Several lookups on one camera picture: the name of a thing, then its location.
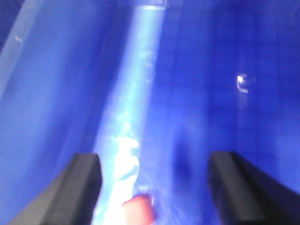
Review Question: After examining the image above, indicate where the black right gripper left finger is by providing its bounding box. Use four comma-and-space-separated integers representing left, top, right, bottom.
10, 153, 102, 225

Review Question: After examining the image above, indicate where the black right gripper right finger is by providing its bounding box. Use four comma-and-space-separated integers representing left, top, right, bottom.
208, 151, 300, 225

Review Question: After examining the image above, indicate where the red cube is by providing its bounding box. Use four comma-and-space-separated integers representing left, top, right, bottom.
122, 194, 155, 225

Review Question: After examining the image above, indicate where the front blue plastic crate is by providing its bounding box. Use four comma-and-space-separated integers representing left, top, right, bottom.
0, 0, 300, 225

